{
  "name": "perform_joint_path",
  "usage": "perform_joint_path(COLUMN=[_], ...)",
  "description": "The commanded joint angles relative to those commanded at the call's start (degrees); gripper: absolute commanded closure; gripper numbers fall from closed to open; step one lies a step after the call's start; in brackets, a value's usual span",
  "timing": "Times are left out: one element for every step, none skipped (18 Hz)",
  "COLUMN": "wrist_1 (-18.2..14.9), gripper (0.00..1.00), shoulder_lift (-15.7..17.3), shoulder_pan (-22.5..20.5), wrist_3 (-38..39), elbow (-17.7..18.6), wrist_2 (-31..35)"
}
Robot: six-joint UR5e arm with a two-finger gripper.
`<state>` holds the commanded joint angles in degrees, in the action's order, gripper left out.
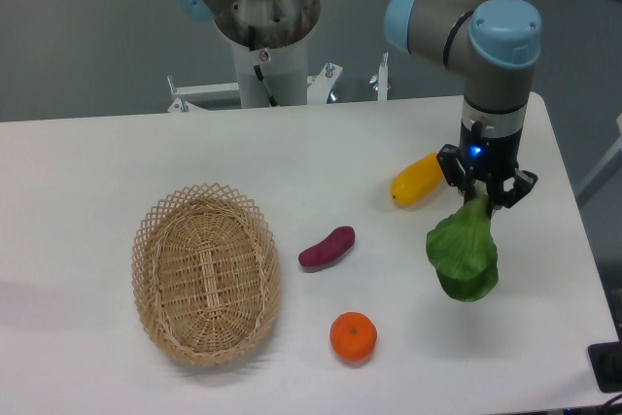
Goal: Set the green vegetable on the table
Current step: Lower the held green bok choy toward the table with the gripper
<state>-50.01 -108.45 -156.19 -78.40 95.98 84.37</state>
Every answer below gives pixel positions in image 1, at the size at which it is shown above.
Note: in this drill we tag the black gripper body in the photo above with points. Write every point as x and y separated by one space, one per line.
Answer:
488 150

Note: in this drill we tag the green leafy vegetable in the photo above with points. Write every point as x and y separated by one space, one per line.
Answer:
462 250

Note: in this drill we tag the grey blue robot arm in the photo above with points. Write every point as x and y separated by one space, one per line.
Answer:
493 44

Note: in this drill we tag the yellow squash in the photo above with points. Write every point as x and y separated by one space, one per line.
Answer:
416 181

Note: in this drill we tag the purple sweet potato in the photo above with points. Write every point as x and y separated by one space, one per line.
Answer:
330 249

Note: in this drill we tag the orange tangerine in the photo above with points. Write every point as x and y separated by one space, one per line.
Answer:
353 336

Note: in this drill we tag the black power adapter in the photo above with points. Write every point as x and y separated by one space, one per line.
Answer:
605 359

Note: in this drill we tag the woven wicker basket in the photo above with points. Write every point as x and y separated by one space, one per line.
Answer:
206 275

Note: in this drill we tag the white metal base frame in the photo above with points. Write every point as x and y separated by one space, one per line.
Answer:
320 90

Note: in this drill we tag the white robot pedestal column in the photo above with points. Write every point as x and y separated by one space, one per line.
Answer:
280 72

